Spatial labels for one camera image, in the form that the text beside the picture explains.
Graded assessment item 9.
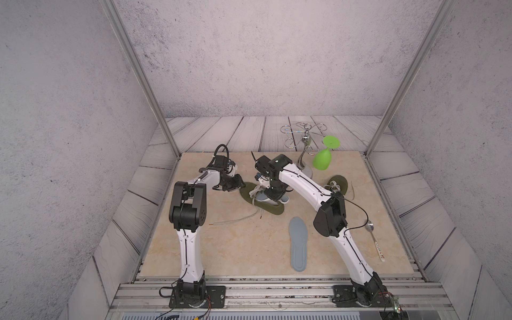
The olive green shoe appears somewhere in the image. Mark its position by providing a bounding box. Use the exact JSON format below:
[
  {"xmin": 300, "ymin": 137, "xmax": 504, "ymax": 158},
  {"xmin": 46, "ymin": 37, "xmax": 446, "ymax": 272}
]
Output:
[
  {"xmin": 324, "ymin": 175, "xmax": 349, "ymax": 196},
  {"xmin": 239, "ymin": 182, "xmax": 285, "ymax": 215}
]

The grey insole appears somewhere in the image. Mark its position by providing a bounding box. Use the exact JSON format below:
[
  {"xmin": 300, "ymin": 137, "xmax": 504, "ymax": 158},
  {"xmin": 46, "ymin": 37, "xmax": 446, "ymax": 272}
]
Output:
[
  {"xmin": 255, "ymin": 191, "xmax": 289, "ymax": 205},
  {"xmin": 289, "ymin": 217, "xmax": 308, "ymax": 272}
]

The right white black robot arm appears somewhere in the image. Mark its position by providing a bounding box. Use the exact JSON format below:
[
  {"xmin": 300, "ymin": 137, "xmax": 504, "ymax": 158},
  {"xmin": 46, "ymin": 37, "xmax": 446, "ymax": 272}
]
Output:
[{"xmin": 255, "ymin": 154, "xmax": 385, "ymax": 305}]

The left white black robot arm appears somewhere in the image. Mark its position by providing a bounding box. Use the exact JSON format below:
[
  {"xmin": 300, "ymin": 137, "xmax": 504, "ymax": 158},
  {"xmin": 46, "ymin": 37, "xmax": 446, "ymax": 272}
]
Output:
[{"xmin": 169, "ymin": 155, "xmax": 245, "ymax": 283}]

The silver metal glass stand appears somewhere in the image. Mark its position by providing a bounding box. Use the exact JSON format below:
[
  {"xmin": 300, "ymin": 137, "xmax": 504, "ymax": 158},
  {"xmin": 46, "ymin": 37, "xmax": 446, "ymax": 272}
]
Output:
[{"xmin": 280, "ymin": 121, "xmax": 327, "ymax": 178}]

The hanging green plastic wine glass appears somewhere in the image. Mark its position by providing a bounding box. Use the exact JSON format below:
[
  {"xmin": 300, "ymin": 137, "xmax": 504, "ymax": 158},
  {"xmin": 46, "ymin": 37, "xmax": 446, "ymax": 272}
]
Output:
[{"xmin": 313, "ymin": 135, "xmax": 340, "ymax": 171}]

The metal spoon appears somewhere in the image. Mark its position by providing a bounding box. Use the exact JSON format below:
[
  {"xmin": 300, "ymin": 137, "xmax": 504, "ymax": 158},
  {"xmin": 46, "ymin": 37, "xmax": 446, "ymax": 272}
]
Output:
[{"xmin": 365, "ymin": 221, "xmax": 385, "ymax": 262}]

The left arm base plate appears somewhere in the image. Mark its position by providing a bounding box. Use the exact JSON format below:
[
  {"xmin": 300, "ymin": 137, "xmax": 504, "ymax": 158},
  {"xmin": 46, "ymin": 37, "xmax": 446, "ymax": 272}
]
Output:
[{"xmin": 169, "ymin": 283, "xmax": 226, "ymax": 309}]

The aluminium rail base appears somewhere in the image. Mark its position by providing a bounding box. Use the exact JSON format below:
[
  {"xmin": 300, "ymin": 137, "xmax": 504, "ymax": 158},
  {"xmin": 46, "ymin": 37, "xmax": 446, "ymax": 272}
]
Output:
[{"xmin": 107, "ymin": 273, "xmax": 458, "ymax": 319}]

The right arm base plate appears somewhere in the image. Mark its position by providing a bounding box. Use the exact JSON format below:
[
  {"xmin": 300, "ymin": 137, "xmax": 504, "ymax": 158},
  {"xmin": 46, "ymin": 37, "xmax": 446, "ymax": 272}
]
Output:
[{"xmin": 331, "ymin": 285, "xmax": 395, "ymax": 309}]

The left aluminium frame post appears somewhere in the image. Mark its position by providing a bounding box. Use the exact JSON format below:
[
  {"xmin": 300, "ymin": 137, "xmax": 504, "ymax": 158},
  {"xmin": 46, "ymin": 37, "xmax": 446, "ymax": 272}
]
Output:
[{"xmin": 100, "ymin": 0, "xmax": 181, "ymax": 159}]

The aluminium frame post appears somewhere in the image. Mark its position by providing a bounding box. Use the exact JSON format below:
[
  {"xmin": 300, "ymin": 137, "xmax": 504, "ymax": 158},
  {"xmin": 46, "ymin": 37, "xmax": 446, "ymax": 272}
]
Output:
[
  {"xmin": 100, "ymin": 0, "xmax": 181, "ymax": 159},
  {"xmin": 364, "ymin": 0, "xmax": 456, "ymax": 159}
]

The right aluminium frame post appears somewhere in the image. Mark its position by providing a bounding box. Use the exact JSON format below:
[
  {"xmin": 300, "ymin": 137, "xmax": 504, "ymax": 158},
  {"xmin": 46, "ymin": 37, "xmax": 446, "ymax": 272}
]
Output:
[{"xmin": 364, "ymin": 0, "xmax": 456, "ymax": 159}]

